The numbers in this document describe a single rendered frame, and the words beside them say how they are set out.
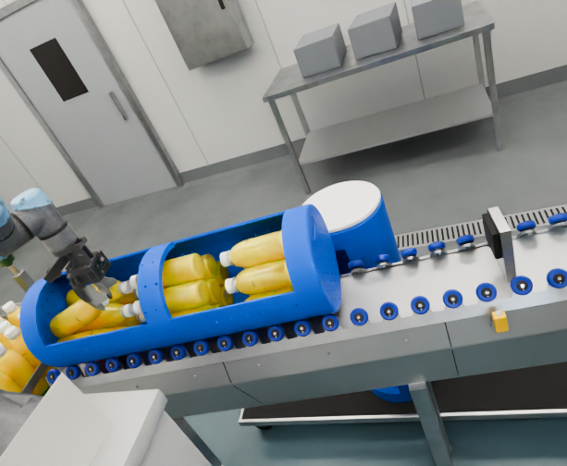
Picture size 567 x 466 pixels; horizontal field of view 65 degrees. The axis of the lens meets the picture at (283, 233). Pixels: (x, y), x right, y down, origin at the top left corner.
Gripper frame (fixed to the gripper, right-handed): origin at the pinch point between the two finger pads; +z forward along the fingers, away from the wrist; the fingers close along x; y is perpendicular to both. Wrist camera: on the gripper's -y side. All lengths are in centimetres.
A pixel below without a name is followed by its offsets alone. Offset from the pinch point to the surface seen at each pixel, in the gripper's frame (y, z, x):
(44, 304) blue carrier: -24.2, -0.2, 5.2
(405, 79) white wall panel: 108, 75, 321
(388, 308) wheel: 74, 19, -4
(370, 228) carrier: 72, 18, 28
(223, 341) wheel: 29.0, 19.4, -4.6
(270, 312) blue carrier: 47.6, 9.4, -8.2
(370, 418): 49, 102, 20
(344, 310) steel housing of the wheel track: 62, 24, 3
